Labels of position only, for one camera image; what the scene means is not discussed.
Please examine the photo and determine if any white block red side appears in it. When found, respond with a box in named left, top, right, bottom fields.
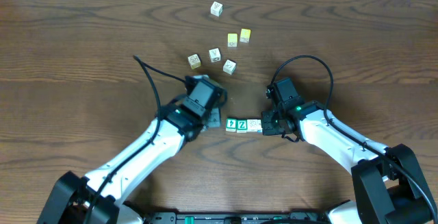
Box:
left=247, top=119, right=258, bottom=132

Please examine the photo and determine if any far white block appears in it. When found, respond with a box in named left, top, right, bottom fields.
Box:
left=210, top=1, right=223, bottom=16

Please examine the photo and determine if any yellow block left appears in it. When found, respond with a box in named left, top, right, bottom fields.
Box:
left=227, top=34, right=238, bottom=47

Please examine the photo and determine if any white block centre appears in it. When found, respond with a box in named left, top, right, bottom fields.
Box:
left=222, top=60, right=237, bottom=75

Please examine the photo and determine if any green Z block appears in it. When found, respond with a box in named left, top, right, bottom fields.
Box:
left=236, top=119, right=248, bottom=133

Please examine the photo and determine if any white block blue side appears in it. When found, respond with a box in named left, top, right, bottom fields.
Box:
left=257, top=120, right=262, bottom=133

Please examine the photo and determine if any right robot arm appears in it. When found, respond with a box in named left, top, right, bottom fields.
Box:
left=261, top=78, right=437, bottom=223

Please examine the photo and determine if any yellow block right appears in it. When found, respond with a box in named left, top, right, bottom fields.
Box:
left=240, top=28, right=251, bottom=43

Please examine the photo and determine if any white block yellow side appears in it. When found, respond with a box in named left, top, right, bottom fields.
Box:
left=188, top=54, right=202, bottom=69

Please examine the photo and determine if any green lightning block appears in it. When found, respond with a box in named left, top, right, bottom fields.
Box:
left=226, top=118, right=237, bottom=132

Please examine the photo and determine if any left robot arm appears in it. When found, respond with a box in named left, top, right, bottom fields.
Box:
left=38, top=75, right=227, bottom=223

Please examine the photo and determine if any white block black drawing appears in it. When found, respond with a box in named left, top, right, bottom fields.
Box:
left=209, top=48, right=221, bottom=62

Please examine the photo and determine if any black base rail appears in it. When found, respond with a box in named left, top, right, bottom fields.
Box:
left=143, top=210, right=331, bottom=224

